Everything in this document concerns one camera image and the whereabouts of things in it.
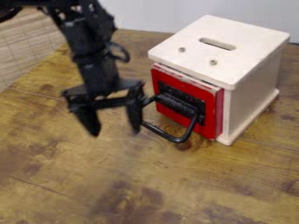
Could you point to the red drawer front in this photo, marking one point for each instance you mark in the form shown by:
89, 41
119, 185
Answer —
195, 94

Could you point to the white wooden drawer box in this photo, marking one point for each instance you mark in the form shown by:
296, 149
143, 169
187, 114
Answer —
234, 56

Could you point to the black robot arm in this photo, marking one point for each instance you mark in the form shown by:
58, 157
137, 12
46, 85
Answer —
89, 26

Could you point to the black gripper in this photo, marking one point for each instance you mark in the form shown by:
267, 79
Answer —
105, 90

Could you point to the black metal drawer handle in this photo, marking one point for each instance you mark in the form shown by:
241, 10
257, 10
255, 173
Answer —
183, 109

